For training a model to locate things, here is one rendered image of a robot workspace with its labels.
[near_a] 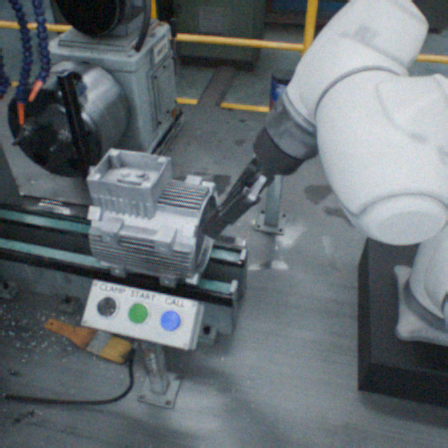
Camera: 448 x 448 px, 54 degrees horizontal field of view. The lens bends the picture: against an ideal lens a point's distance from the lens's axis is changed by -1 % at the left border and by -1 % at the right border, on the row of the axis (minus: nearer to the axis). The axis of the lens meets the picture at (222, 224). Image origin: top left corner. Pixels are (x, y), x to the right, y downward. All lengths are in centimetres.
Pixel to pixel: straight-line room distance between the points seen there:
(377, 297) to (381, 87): 57
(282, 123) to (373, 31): 15
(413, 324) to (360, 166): 54
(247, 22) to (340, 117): 351
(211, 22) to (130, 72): 278
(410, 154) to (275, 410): 61
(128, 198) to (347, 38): 45
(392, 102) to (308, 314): 66
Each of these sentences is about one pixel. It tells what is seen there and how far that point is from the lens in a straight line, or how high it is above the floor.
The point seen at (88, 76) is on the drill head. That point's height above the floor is 115.
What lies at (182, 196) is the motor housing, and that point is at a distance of 79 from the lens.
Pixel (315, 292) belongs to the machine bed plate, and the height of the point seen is 80.
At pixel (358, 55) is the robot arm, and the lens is 50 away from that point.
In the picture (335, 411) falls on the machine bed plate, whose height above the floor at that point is 80.
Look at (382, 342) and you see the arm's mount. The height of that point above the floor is 91.
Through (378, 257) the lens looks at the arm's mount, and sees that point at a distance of 101.
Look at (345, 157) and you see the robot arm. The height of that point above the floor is 138.
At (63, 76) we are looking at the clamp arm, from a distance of 94.
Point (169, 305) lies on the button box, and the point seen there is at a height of 108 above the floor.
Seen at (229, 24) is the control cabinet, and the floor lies 40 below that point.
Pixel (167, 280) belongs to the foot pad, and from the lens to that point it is 83.
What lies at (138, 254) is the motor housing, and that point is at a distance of 81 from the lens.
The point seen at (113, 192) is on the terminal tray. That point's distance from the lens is 79.
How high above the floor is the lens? 160
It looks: 42 degrees down
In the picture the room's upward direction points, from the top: straight up
